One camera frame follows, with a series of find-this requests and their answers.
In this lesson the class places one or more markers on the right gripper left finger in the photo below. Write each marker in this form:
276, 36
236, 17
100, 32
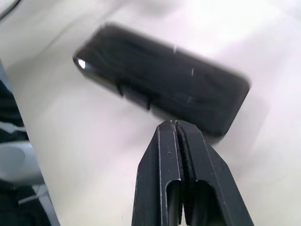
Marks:
155, 176

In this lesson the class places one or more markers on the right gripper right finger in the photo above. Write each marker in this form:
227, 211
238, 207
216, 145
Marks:
211, 169

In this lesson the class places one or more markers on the black plastic case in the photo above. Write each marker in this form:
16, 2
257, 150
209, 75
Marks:
152, 70

